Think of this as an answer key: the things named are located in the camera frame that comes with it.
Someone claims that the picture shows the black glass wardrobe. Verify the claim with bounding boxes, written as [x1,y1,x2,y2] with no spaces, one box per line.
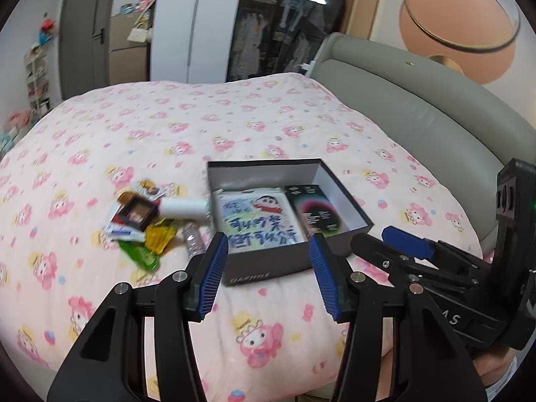
[226,0,336,82]

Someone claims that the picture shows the black shoe box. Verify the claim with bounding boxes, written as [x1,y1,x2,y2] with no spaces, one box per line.
[206,158,375,287]

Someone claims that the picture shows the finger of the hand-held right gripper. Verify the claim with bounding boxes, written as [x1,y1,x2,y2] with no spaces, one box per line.
[382,226,495,279]
[351,232,478,294]

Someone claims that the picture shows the beige cabinet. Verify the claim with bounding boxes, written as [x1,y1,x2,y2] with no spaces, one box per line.
[108,10,153,86]

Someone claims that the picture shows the white and blue packet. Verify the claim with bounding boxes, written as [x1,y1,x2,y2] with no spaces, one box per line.
[103,223,145,244]

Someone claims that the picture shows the pink cartoon printed blanket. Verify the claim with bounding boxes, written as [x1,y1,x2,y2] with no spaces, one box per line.
[0,72,484,402]

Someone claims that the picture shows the pile of plush toys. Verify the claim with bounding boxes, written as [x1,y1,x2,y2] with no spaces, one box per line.
[0,109,34,155]

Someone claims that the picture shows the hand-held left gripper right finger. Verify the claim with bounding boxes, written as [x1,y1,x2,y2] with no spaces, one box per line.
[308,232,486,402]

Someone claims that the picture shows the cartoon sticker card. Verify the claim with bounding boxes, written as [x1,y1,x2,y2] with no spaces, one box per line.
[134,179,166,199]

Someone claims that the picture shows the toys on cabinet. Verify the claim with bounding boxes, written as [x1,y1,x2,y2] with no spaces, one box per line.
[119,0,157,15]

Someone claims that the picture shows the black album box colourful ring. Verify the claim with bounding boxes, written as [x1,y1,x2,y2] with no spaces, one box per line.
[284,183,348,239]

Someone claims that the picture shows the yellow packet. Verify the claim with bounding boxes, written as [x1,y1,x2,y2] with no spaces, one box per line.
[144,223,177,256]

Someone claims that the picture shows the dark brown card packet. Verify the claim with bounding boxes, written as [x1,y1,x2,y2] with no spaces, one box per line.
[110,191,162,232]

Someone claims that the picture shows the white roll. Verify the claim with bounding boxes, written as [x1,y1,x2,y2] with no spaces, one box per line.
[160,197,210,221]

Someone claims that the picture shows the person's right forearm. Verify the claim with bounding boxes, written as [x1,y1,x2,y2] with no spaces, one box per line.
[469,345,524,390]

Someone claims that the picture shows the green packet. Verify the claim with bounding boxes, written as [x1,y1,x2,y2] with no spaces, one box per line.
[118,239,160,271]

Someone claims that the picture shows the grey door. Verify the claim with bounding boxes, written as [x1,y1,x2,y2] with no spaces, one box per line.
[56,0,122,101]

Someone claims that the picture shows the grey padded bed headboard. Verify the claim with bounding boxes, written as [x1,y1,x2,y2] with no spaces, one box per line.
[308,32,536,256]

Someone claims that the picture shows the white wardrobe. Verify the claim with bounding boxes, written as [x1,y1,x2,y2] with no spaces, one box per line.
[148,0,252,84]

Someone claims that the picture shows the orange round wall decoration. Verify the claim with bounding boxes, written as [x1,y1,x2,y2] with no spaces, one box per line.
[398,0,522,84]

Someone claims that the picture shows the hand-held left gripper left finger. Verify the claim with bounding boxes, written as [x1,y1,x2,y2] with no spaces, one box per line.
[46,231,230,402]

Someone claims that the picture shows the white shelf rack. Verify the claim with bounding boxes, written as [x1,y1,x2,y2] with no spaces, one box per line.
[24,46,53,114]

